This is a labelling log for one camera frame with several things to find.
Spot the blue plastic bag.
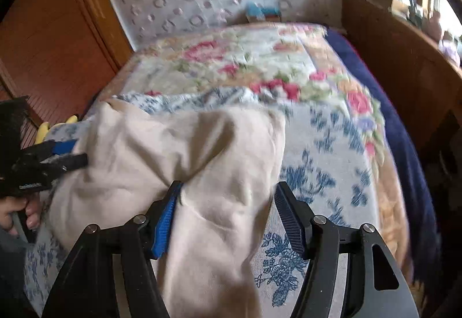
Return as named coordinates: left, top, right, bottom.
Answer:
left=245, top=2, right=280, bottom=17

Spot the navy blue blanket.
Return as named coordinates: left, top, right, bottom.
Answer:
left=325, top=29, right=443, bottom=290

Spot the blue floral bed sheet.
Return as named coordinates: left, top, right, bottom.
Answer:
left=23, top=87, right=379, bottom=318

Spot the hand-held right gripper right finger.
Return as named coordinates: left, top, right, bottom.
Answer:
left=274, top=181, right=419, bottom=318

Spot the beige printed t-shirt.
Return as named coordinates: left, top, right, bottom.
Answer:
left=47, top=100, right=287, bottom=318

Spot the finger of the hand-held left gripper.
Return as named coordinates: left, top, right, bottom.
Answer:
left=43, top=139, right=78, bottom=157
left=51, top=154, right=89, bottom=173

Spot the pink bottle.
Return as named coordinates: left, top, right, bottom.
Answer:
left=431, top=11, right=444, bottom=42

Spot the pink floral blanket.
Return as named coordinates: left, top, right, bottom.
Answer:
left=87, top=22, right=412, bottom=279

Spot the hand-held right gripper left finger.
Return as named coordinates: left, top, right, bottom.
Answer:
left=41, top=180, right=185, bottom=318

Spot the pale purple pouch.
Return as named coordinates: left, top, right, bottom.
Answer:
left=438, top=40, right=461, bottom=63

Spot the brown wooden wardrobe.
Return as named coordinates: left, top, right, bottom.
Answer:
left=0, top=0, right=134, bottom=145

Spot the small cardboard box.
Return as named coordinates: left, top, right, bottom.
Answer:
left=245, top=13, right=282, bottom=23

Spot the person's left hand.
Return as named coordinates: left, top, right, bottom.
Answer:
left=0, top=193, right=42, bottom=236

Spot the yellow plush toy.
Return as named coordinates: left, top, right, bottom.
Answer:
left=34, top=115, right=78, bottom=145

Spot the wooden cabinet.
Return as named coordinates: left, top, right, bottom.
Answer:
left=341, top=0, right=462, bottom=174

